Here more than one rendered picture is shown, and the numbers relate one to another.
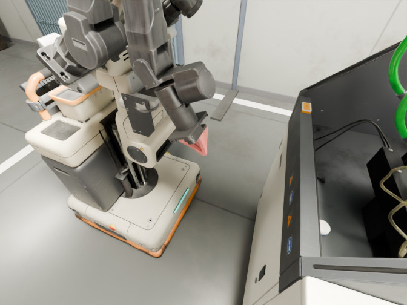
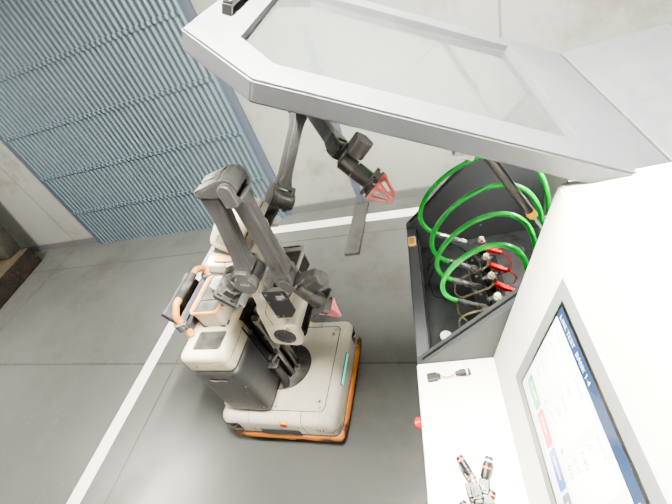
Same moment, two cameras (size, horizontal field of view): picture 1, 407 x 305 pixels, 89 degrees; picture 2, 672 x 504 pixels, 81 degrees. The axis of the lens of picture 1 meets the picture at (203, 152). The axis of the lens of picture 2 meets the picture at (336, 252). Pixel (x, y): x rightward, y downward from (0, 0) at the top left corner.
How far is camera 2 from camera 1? 0.87 m
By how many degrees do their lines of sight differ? 7
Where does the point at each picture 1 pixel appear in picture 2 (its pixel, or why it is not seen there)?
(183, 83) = (309, 283)
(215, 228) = (396, 388)
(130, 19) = (272, 266)
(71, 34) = (239, 281)
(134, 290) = (331, 485)
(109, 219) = (276, 417)
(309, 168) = (419, 296)
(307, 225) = (420, 337)
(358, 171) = not seen: hidden behind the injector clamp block
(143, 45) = (282, 274)
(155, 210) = (321, 389)
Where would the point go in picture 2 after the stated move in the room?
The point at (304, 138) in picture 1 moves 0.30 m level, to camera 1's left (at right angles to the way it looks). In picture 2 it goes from (413, 272) to (339, 301)
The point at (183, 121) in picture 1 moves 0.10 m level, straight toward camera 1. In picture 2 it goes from (317, 302) to (326, 322)
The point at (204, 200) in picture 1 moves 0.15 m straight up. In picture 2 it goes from (373, 360) to (366, 347)
